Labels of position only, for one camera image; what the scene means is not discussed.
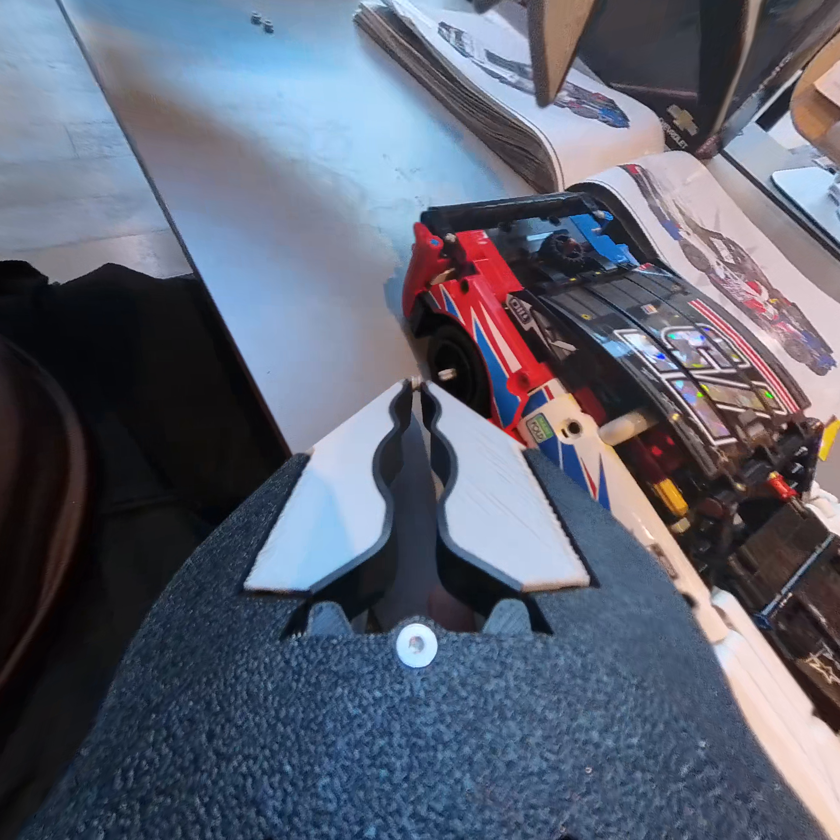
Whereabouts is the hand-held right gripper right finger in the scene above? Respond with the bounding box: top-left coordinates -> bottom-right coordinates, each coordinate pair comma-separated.
419,381 -> 592,619

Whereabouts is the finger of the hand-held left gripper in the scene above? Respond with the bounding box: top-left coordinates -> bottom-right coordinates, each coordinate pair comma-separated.
697,0 -> 767,135
527,0 -> 606,109

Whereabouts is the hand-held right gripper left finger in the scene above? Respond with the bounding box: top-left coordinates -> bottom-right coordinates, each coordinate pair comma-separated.
243,379 -> 412,619

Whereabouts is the toy brick race car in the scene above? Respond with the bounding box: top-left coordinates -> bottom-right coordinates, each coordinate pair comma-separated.
402,193 -> 840,782

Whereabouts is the person's right hand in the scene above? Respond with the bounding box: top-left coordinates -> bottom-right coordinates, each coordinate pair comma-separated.
427,586 -> 481,632

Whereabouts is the toy race car box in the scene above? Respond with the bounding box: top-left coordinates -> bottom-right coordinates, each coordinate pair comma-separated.
577,0 -> 840,158

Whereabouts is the race car instruction booklet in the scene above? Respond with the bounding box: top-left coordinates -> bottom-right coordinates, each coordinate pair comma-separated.
354,0 -> 840,421

